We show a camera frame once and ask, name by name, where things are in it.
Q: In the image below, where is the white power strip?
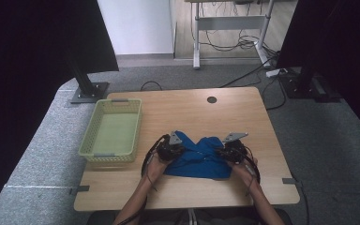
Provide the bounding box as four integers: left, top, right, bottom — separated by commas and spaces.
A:
265, 67, 291, 79

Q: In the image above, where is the tangle of black cables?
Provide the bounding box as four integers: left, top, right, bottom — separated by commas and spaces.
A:
199, 0, 283, 53

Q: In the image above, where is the right hand-held gripper cable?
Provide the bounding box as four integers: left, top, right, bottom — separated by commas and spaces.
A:
237, 145, 263, 196

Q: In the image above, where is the blue shirt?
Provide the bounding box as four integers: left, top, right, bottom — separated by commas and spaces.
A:
163, 130, 233, 181

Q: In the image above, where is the black cable loop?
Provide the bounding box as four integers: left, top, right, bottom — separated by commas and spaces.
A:
140, 80, 164, 92

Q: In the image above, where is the hand-held gripper cable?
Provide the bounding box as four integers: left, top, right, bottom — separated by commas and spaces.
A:
237, 145, 263, 196
115, 134, 171, 225

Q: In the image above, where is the grey table edge clip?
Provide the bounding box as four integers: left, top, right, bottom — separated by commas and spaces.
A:
281, 177, 303, 188

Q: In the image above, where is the black curtain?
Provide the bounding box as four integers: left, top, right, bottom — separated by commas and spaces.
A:
276, 0, 360, 143
0, 0, 120, 224

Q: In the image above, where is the person's right hand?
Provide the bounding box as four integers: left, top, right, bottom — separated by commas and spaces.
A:
230, 155, 261, 189

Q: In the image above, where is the person's left hand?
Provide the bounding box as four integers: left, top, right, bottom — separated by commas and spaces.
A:
143, 154, 171, 184

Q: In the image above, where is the white desk frame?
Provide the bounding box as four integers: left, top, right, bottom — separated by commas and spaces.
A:
184, 0, 277, 70

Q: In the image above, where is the long black floor cable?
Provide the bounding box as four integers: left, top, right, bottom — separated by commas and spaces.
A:
218, 55, 278, 89

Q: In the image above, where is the thin dark cable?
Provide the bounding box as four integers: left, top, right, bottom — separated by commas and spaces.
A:
294, 181, 311, 225

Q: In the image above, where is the person's dark clothing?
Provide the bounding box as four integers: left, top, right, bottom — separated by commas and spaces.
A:
86, 207, 293, 225

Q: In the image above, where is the black metal stand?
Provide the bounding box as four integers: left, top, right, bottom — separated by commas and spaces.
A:
279, 59, 342, 104
65, 52, 111, 105

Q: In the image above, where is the green plastic basket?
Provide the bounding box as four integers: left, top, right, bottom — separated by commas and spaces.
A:
78, 97, 143, 164

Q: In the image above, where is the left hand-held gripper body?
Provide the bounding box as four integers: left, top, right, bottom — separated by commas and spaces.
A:
154, 130, 187, 163

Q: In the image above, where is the curved black floor cable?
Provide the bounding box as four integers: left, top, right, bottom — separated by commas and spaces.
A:
261, 76, 287, 112

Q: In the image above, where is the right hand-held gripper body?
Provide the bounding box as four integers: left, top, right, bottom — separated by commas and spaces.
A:
215, 132, 249, 165

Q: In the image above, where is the left hand-held gripper cable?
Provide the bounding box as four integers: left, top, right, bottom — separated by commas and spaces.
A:
115, 134, 171, 225

